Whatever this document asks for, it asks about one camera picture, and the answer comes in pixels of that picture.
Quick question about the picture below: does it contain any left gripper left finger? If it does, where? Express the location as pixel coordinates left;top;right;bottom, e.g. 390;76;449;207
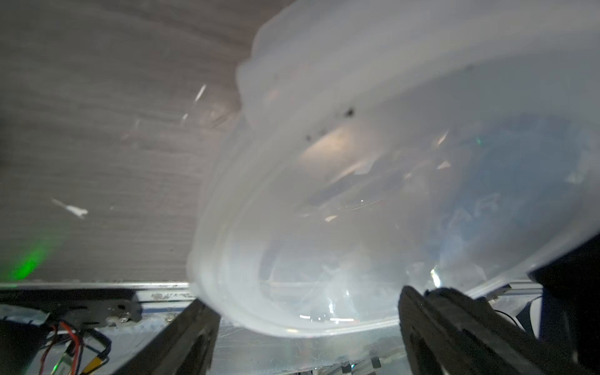
115;299;221;375

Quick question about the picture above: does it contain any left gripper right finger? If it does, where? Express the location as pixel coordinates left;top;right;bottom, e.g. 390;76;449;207
398;286;590;374

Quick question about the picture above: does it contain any round clear lunch box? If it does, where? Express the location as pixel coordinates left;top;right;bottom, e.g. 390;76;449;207
187;1;599;337

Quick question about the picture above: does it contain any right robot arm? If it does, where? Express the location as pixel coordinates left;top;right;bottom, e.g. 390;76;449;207
529;235;599;374

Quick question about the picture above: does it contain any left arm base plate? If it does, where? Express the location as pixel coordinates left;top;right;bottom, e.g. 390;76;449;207
1;288;142;329

